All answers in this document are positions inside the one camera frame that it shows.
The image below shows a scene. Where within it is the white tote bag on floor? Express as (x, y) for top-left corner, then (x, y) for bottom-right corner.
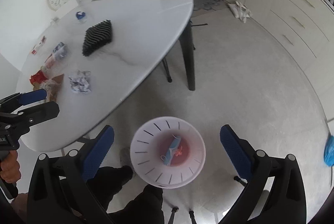
(228, 1), (252, 23)

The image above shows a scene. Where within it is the clear printed snack bag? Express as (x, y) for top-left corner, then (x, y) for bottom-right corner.
(40, 79), (60, 101)

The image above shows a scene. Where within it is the orange snack wrapper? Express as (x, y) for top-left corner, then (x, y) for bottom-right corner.
(44, 54), (58, 69)

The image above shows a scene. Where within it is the white card stand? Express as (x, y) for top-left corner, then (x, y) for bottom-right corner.
(55, 0), (79, 19)

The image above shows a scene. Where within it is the pink paper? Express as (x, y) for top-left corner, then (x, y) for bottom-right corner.
(174, 146), (183, 157)

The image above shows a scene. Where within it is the black foam mesh pad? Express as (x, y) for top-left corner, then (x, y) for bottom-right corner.
(82, 20), (113, 57)

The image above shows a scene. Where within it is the blue plastic bag on floor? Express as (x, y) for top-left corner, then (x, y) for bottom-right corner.
(324, 135), (334, 166)

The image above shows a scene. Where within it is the pink white trash bin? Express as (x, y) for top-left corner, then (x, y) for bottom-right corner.
(130, 116), (206, 189)

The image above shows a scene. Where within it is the black table leg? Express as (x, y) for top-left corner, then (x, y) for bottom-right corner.
(179, 22), (195, 91)

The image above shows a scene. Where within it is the red white medicine box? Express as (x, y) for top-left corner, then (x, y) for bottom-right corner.
(31, 36), (46, 55)

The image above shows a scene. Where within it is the brown snack wrapper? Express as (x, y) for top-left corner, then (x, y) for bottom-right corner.
(45, 74), (64, 102)

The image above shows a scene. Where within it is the blue face mask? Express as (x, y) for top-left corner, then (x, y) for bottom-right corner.
(161, 135), (182, 166)

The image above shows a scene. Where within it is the white printed paper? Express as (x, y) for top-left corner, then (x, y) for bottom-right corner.
(68, 70), (91, 94)

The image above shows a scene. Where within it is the blue paper ball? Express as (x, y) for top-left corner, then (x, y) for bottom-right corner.
(75, 11), (86, 21)

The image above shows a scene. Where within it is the person's left hand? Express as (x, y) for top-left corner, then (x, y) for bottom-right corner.
(1, 151), (22, 183)

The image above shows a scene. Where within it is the red paper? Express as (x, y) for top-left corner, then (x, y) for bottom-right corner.
(29, 70), (48, 85)

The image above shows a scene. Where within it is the blue patterned paper box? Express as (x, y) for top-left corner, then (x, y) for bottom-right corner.
(52, 42), (67, 61)

